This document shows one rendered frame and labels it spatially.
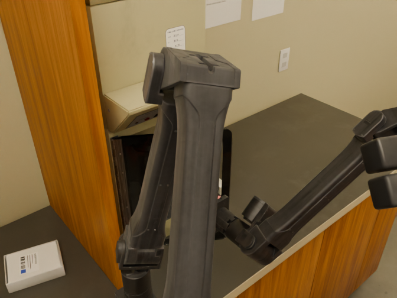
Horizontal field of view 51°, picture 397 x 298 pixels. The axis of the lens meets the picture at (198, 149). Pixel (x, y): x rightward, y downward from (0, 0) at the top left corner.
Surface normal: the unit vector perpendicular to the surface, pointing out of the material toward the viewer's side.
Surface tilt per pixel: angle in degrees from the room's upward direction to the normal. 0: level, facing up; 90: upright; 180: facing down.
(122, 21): 90
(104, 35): 90
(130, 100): 0
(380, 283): 0
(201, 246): 61
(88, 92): 90
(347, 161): 43
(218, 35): 90
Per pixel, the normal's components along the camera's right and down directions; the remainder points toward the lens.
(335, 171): -0.64, -0.50
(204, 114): 0.31, 0.04
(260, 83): 0.64, 0.43
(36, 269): 0.00, -0.83
